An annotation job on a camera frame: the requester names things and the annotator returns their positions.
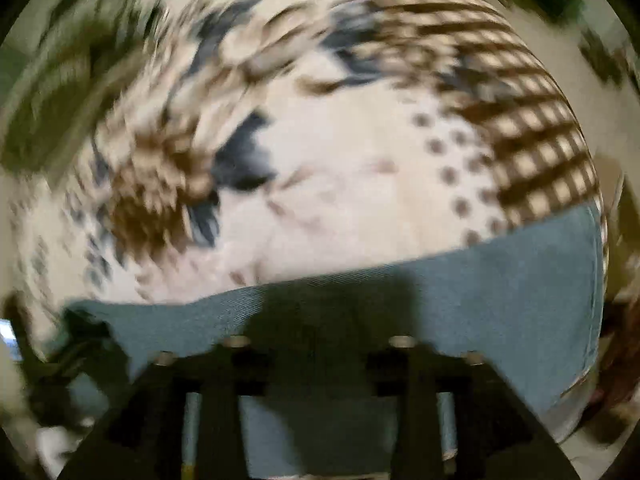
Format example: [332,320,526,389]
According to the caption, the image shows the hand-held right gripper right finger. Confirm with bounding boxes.
[365,335,583,480]

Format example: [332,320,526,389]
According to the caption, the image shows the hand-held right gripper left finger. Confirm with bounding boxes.
[59,335,273,480]

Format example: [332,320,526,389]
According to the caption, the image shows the blue denim pants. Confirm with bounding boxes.
[45,200,603,478]

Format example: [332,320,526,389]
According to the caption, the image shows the patterned white brown blanket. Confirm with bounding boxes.
[7,0,611,361]

